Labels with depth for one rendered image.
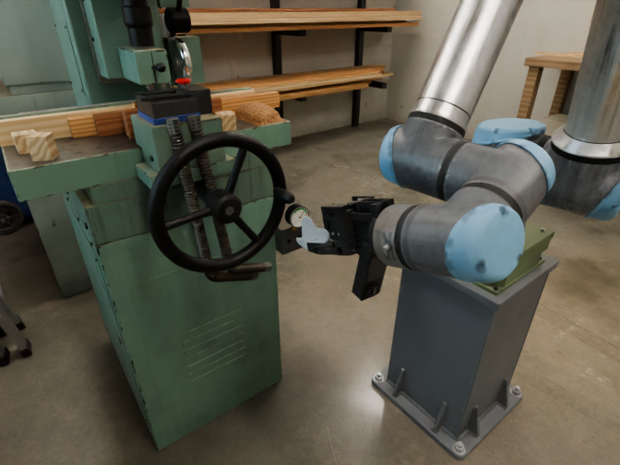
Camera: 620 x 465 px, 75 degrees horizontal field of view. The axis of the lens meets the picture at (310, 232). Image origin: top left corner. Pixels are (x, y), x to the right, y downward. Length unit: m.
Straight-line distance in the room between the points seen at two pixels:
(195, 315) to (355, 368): 0.67
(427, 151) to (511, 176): 0.12
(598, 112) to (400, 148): 0.42
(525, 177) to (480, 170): 0.05
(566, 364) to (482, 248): 1.38
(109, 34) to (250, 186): 0.47
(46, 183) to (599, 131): 1.03
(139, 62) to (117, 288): 0.50
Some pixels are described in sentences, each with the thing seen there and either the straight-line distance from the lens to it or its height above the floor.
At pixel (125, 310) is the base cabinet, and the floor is 0.53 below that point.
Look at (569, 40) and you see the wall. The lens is 3.93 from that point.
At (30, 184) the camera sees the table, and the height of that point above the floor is 0.87.
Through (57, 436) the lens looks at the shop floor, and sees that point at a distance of 1.58.
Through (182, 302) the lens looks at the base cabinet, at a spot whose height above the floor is 0.49.
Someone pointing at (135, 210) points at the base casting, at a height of 0.77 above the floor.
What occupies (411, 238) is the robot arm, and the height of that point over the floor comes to 0.90.
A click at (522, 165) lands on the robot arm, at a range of 0.57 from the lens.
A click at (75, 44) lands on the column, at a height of 1.07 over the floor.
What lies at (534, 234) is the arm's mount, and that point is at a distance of 1.17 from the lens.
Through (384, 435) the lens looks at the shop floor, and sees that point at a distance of 1.40.
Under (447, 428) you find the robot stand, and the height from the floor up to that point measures 0.03.
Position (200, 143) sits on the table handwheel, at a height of 0.94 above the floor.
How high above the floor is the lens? 1.15
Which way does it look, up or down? 29 degrees down
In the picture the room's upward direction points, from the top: straight up
